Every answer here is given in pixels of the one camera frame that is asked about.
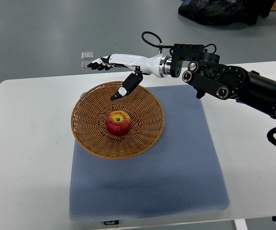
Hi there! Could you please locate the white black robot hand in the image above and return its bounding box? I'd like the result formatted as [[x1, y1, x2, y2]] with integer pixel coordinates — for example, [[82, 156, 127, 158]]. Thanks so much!
[[87, 54, 172, 101]]

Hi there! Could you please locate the red apple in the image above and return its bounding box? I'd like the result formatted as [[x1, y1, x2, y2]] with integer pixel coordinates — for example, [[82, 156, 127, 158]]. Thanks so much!
[[106, 110, 131, 137]]

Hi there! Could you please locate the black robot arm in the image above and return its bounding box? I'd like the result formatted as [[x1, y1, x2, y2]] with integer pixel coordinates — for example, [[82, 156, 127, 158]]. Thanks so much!
[[170, 44, 276, 120]]

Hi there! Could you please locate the woven wicker basket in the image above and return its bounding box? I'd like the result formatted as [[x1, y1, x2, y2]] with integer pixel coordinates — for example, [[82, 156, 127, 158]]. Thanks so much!
[[71, 81, 165, 160]]

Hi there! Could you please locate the clear plastic floor tile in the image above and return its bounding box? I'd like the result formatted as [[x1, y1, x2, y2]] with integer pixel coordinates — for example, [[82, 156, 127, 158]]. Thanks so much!
[[81, 51, 94, 59]]

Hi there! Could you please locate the black garbage bag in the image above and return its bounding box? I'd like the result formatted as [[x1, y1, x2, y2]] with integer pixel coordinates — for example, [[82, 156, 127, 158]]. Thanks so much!
[[178, 0, 274, 26]]

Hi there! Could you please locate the blue-grey padded mat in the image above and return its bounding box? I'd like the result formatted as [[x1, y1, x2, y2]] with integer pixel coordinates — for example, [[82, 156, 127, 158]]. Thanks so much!
[[69, 85, 229, 221]]

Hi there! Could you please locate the black table control label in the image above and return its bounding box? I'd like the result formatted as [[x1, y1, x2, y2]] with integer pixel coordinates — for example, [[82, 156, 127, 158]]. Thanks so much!
[[104, 220, 119, 226]]

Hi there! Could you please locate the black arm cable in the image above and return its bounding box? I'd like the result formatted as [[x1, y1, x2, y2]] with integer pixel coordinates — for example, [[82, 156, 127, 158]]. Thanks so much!
[[141, 31, 174, 51]]

